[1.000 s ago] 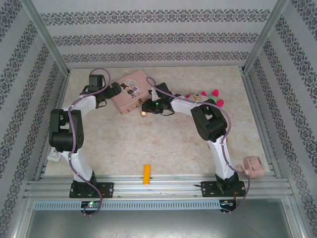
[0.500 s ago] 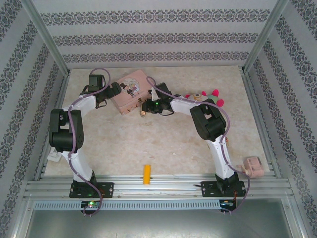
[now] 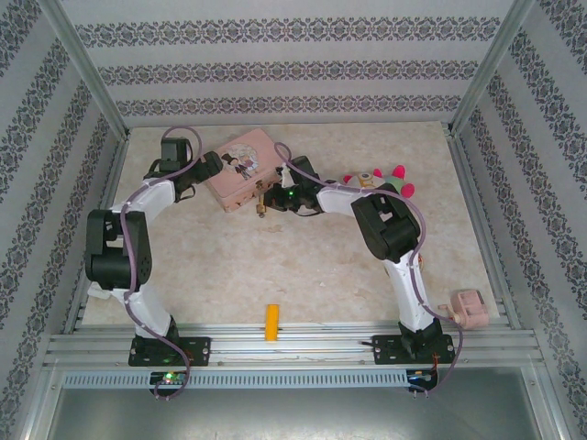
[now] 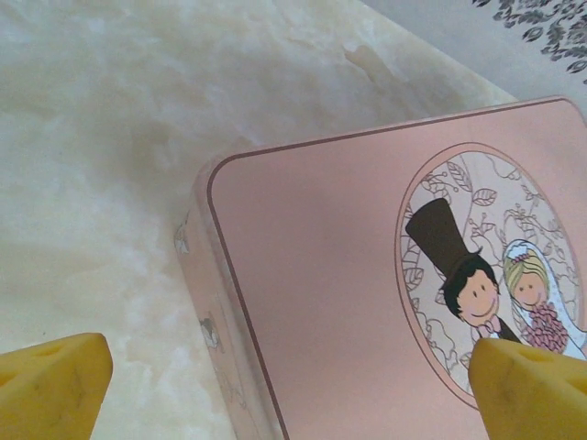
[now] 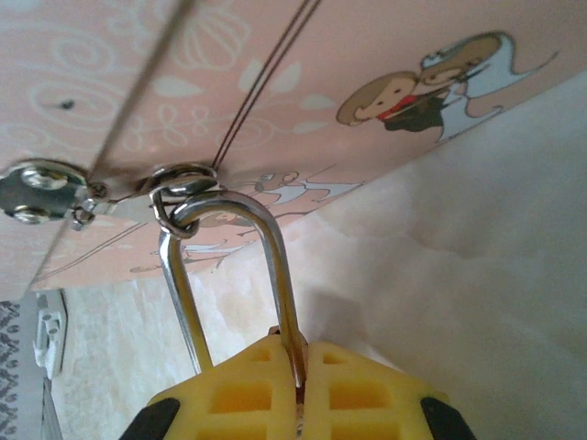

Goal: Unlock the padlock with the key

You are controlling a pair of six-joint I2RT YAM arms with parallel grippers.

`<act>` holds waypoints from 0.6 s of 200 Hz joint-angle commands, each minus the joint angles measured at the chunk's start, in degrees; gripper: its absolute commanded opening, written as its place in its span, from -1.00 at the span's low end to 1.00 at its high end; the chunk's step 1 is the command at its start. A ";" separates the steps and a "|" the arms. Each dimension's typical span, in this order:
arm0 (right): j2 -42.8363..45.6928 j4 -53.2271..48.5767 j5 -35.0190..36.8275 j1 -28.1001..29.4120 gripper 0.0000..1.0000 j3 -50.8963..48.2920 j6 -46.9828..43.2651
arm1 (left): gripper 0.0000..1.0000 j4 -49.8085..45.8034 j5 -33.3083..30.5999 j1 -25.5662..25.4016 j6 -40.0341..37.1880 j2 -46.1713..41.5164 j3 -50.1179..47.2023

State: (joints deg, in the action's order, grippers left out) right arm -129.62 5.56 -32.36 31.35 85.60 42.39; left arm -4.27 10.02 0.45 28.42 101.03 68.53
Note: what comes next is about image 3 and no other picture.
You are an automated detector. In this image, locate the pink wedding print box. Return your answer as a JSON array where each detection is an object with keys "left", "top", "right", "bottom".
[{"left": 204, "top": 127, "right": 288, "bottom": 213}]

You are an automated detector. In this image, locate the white owl plush toy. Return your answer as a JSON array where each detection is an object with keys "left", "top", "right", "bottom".
[{"left": 341, "top": 164, "right": 416, "bottom": 199}]

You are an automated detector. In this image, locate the yellow block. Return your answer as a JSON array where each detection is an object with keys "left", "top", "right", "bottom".
[{"left": 264, "top": 303, "right": 281, "bottom": 343}]

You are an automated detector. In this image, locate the white plastic object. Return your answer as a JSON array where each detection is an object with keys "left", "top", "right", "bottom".
[{"left": 87, "top": 281, "right": 112, "bottom": 302}]

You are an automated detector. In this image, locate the left controller board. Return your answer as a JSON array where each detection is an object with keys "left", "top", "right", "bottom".
[{"left": 150, "top": 369, "right": 189, "bottom": 387}]

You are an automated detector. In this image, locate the pink hand-crank device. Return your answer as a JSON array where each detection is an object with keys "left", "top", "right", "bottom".
[{"left": 437, "top": 287, "right": 490, "bottom": 329}]

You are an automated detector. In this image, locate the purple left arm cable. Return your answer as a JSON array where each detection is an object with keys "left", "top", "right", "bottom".
[{"left": 121, "top": 126, "right": 205, "bottom": 404}]

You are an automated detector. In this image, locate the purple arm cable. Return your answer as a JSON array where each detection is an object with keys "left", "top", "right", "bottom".
[
  {"left": 273, "top": 140, "right": 465, "bottom": 401},
  {"left": 121, "top": 126, "right": 205, "bottom": 404}
]

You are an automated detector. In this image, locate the aluminium frame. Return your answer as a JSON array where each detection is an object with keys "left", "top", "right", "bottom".
[{"left": 17, "top": 0, "right": 570, "bottom": 440}]

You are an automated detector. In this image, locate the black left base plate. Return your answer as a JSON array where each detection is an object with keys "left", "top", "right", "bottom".
[{"left": 129, "top": 336, "right": 212, "bottom": 368}]

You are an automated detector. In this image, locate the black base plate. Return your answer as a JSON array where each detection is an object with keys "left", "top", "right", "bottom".
[
  {"left": 129, "top": 336, "right": 212, "bottom": 368},
  {"left": 371, "top": 334, "right": 455, "bottom": 368}
]

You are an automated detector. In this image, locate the grey slotted cable duct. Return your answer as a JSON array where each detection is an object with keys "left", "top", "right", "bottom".
[{"left": 61, "top": 369, "right": 409, "bottom": 391}]

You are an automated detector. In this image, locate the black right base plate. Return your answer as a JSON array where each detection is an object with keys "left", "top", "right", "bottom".
[{"left": 371, "top": 334, "right": 455, "bottom": 368}]

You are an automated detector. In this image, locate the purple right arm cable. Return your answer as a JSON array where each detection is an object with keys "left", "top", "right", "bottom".
[{"left": 273, "top": 140, "right": 465, "bottom": 401}]

